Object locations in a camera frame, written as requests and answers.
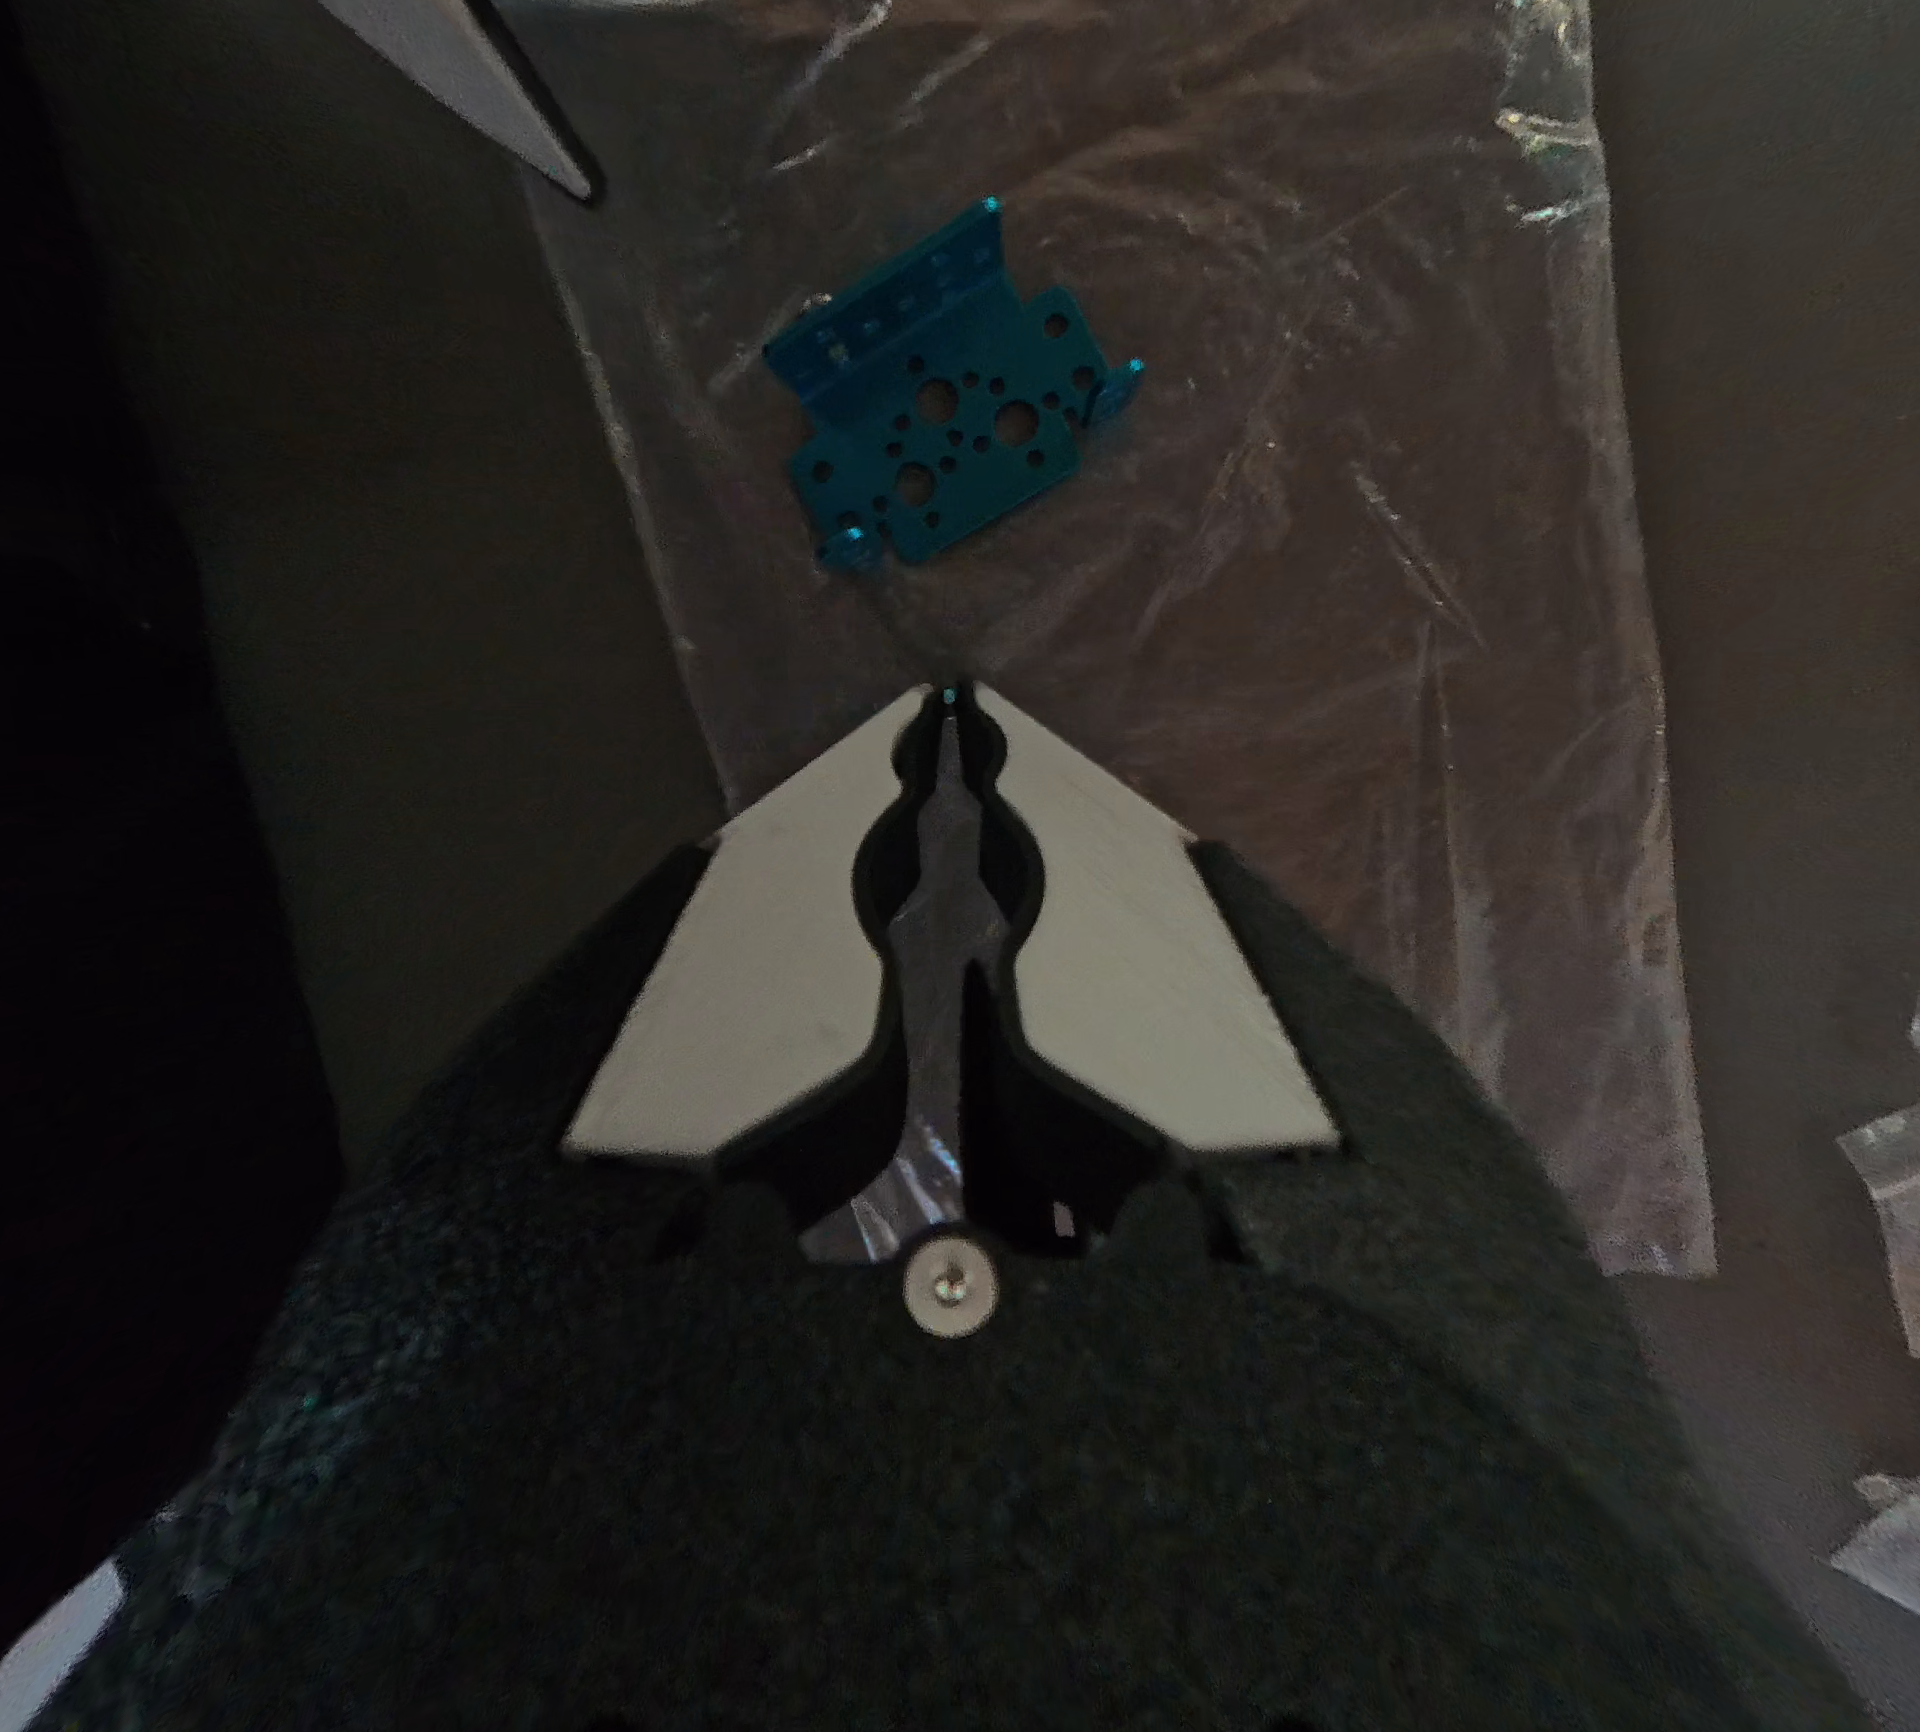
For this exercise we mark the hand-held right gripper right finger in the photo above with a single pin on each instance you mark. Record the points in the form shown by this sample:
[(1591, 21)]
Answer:
[(1170, 997)]

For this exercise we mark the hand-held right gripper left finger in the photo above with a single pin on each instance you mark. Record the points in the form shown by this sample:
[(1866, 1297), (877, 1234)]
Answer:
[(750, 997)]

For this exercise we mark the large clear plastic bag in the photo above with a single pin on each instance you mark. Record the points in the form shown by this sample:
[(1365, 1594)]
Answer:
[(1275, 487)]

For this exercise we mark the blue metal bracket large holes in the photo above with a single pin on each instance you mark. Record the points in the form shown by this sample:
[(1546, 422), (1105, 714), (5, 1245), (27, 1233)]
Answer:
[(960, 426)]

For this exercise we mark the dark grey desk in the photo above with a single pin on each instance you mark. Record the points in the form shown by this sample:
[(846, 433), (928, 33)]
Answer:
[(451, 487)]

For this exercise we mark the person's black sweater torso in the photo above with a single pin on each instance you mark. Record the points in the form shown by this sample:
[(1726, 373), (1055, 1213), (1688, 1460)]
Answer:
[(104, 862)]

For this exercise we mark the pile of small screw bags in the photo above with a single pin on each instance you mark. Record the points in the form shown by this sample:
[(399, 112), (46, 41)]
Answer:
[(1890, 1236)]

